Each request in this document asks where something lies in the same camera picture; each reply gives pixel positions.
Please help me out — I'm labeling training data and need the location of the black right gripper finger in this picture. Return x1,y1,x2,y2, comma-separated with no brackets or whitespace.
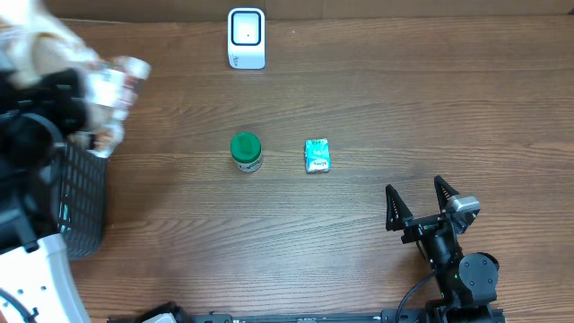
434,175,459,211
386,185,413,231

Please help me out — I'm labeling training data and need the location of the black mesh basket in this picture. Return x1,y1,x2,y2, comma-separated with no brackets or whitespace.
57,144,108,259

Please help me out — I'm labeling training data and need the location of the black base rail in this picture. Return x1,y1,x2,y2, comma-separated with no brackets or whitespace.
107,301,506,323

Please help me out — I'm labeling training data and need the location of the white barcode scanner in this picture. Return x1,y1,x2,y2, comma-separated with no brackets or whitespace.
227,7,265,70

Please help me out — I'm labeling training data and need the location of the brown mushroom snack bag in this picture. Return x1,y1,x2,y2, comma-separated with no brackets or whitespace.
0,0,152,159

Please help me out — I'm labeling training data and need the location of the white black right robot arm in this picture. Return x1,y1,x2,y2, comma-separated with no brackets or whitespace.
381,175,506,323

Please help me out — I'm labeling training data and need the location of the green lid jar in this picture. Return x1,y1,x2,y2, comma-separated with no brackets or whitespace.
230,132,263,172

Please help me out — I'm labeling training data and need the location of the small teal tissue pack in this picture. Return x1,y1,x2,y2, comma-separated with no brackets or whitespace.
304,138,331,173

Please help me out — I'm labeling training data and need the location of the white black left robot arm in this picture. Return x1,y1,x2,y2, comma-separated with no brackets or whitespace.
1,69,90,322

